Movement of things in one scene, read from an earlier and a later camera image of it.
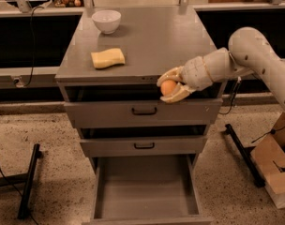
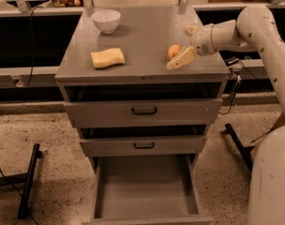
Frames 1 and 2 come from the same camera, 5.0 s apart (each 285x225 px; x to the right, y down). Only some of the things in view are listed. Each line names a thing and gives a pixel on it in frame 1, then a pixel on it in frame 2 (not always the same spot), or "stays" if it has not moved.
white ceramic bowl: (107, 21) stays
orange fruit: (168, 87) → (173, 51)
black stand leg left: (27, 178) stays
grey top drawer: (140, 109) stays
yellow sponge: (108, 57) stays
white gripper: (195, 72) → (202, 41)
